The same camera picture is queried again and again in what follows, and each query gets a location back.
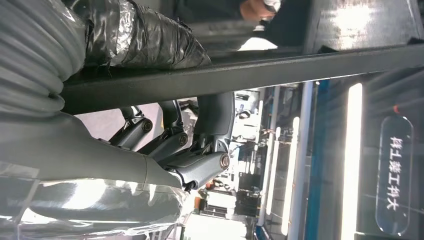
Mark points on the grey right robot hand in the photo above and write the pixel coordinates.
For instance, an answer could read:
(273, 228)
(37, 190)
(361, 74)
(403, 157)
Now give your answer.
(82, 155)

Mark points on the hanging clear sign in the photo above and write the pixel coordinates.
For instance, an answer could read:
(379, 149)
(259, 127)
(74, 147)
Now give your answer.
(394, 172)

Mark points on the long ceiling light strip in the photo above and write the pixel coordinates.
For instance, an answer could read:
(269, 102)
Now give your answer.
(290, 182)
(273, 172)
(351, 165)

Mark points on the person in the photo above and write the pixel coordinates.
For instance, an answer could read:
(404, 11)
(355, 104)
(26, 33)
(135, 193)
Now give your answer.
(288, 30)

